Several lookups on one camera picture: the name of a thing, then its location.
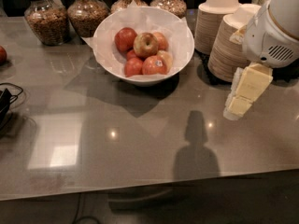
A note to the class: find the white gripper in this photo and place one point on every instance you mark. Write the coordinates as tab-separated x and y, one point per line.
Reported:
268	42

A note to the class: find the yellow-red top apple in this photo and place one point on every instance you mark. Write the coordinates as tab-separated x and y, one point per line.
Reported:
145	45

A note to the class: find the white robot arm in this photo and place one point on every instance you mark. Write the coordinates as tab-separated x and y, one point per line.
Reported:
285	14

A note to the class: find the paper bowl stack front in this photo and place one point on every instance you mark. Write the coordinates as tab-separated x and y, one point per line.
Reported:
226	55

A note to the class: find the paper bowl stack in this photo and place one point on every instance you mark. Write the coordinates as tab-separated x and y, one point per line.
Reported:
226	55
209	17

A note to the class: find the paper bowl stack back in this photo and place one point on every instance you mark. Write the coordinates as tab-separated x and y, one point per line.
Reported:
209	17

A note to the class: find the white paper bowl liner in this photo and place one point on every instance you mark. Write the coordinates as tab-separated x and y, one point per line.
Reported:
107	52

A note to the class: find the red apple with sticker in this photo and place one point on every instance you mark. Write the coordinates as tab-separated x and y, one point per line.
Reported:
154	65

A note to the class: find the white ceramic bowl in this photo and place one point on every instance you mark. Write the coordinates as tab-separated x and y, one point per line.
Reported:
182	45

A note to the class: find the red apple front left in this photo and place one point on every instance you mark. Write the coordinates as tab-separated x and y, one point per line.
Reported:
133	67

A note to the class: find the small red middle apple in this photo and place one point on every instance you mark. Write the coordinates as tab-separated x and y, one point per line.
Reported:
130	54

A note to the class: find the red apple at left edge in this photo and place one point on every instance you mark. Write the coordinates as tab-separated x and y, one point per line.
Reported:
3	55

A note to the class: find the black mat under stacks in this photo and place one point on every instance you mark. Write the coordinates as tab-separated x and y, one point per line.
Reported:
213	80

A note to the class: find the glass cereal jar far left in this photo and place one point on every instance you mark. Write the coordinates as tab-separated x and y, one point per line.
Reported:
48	20

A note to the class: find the black device with cable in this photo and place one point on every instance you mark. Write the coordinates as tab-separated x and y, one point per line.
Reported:
9	95

